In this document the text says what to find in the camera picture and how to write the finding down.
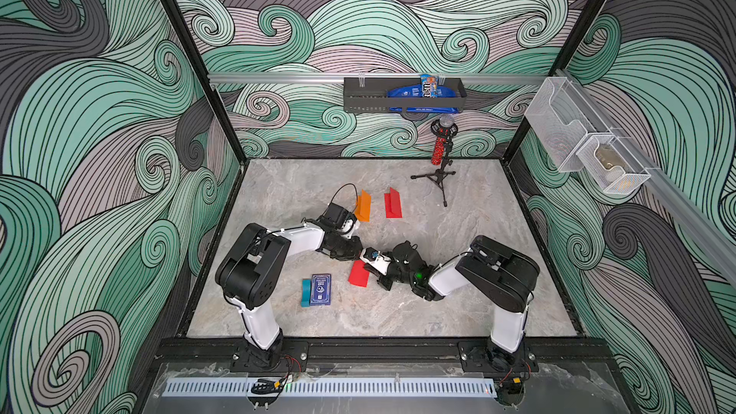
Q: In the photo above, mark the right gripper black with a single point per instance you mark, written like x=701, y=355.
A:
x=386, y=280

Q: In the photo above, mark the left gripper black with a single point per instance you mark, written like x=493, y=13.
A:
x=354, y=245

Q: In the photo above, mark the red square paper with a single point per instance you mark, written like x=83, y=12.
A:
x=359, y=276
x=392, y=204

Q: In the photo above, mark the orange square paper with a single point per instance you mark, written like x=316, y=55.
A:
x=363, y=207

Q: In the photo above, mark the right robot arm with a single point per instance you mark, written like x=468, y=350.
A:
x=505, y=276

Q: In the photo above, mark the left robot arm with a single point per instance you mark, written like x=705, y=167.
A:
x=249, y=274

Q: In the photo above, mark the blue card box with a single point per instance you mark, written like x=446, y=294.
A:
x=321, y=289

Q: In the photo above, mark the teal small block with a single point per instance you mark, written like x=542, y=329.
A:
x=306, y=291

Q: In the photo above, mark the black mini tripod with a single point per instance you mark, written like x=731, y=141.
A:
x=438, y=176

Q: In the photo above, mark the blue snack package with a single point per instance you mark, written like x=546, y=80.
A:
x=428, y=87

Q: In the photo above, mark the clear plastic bin large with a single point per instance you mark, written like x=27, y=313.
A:
x=560, y=125

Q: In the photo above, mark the clear plastic bin small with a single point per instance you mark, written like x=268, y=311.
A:
x=611, y=165

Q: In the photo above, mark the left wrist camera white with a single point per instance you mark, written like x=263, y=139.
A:
x=350, y=227

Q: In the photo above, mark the white slotted cable duct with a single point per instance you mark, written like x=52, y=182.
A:
x=382, y=387

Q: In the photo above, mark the black wall shelf basket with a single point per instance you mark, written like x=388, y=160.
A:
x=369, y=96

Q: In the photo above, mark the black front base frame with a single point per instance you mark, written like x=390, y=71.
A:
x=472, y=354

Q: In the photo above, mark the aluminium rail back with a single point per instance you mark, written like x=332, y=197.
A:
x=338, y=78

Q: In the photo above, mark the aluminium rail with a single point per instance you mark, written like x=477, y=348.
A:
x=693, y=222
x=338, y=78

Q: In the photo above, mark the aluminium rail right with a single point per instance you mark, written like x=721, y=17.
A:
x=693, y=222

